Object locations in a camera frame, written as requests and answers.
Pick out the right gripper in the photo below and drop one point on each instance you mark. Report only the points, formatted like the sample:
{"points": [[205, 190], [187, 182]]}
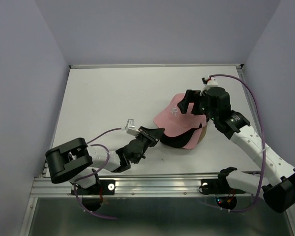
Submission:
{"points": [[191, 96]]}

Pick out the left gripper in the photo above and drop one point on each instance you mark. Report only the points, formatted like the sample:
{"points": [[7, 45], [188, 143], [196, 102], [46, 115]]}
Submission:
{"points": [[152, 135]]}

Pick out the pink cap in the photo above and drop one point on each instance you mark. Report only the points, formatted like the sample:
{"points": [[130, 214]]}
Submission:
{"points": [[174, 122], [192, 143]]}

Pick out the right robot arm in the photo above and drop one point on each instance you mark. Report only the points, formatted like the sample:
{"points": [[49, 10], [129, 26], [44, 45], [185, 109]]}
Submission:
{"points": [[276, 182]]}

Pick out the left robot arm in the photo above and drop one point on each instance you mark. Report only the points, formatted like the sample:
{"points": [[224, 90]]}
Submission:
{"points": [[78, 161]]}

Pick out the top beige cap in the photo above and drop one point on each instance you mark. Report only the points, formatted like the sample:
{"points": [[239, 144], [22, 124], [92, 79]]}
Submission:
{"points": [[203, 133]]}

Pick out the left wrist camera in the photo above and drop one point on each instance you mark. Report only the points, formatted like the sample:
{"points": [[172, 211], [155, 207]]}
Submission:
{"points": [[130, 127]]}

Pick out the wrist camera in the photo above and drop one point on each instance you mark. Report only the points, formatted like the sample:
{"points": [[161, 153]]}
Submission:
{"points": [[208, 84], [130, 127]]}

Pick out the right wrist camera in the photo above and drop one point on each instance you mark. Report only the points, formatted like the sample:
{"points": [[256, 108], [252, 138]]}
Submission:
{"points": [[208, 84]]}

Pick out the aluminium front rail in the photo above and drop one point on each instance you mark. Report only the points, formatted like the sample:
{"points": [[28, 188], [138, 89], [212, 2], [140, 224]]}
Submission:
{"points": [[136, 186]]}

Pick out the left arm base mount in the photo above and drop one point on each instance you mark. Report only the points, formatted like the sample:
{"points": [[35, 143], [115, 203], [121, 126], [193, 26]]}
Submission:
{"points": [[92, 198]]}

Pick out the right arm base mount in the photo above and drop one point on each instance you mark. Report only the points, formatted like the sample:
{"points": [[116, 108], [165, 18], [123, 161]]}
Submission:
{"points": [[226, 196]]}

